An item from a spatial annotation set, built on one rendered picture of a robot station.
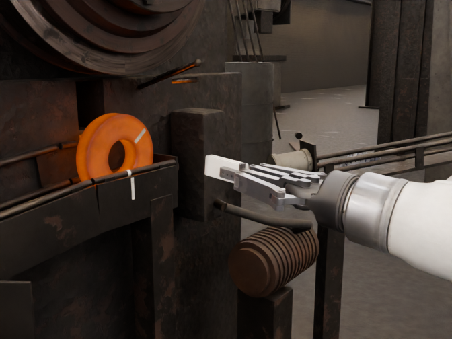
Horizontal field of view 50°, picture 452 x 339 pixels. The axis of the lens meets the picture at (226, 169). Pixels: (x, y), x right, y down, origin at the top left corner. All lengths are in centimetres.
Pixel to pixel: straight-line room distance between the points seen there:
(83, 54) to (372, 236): 50
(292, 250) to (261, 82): 259
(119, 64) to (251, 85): 273
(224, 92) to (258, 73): 235
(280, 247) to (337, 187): 47
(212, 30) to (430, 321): 127
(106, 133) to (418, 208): 52
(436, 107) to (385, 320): 187
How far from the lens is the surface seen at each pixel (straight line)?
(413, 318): 193
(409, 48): 489
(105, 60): 82
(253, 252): 101
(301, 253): 110
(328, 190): 60
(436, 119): 344
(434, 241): 55
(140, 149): 90
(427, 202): 56
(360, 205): 58
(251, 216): 104
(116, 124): 86
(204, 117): 99
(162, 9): 79
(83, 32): 78
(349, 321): 185
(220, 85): 119
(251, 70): 352
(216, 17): 127
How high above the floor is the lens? 91
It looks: 13 degrees down
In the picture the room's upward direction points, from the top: straight up
